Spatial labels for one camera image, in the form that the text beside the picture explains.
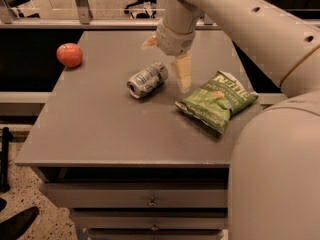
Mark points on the black office chair base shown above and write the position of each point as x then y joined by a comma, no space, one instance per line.
147,12

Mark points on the green white 7up can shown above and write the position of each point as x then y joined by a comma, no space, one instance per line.
147,80

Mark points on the red apple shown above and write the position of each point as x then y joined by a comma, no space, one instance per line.
70,55

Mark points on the green kettle chips bag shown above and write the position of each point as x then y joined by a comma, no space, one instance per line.
216,101

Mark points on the grey drawer cabinet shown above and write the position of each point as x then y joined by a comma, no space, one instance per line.
103,154

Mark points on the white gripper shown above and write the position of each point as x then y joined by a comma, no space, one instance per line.
174,41

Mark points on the top drawer metal knob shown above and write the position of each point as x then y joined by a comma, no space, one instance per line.
152,203

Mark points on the drawer metal knob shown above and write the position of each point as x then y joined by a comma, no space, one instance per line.
154,227
152,203

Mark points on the metal glass railing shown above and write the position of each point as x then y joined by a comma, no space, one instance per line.
22,14

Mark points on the black stand at left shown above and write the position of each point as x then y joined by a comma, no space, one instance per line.
4,156

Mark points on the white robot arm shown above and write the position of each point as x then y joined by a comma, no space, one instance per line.
274,175

